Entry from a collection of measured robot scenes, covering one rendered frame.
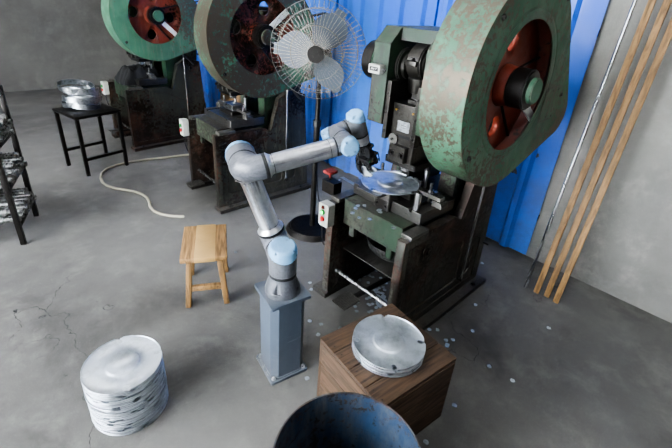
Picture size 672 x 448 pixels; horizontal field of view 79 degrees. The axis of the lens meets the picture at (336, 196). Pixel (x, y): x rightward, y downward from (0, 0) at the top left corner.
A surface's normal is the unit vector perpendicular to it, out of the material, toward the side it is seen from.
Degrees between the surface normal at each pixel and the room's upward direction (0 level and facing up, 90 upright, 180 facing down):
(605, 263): 90
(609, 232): 90
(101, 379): 0
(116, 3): 90
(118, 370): 0
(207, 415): 0
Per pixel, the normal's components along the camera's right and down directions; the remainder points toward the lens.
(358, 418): -0.27, 0.37
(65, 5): 0.68, 0.37
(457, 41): -0.63, -0.15
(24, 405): 0.07, -0.90
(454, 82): -0.71, 0.14
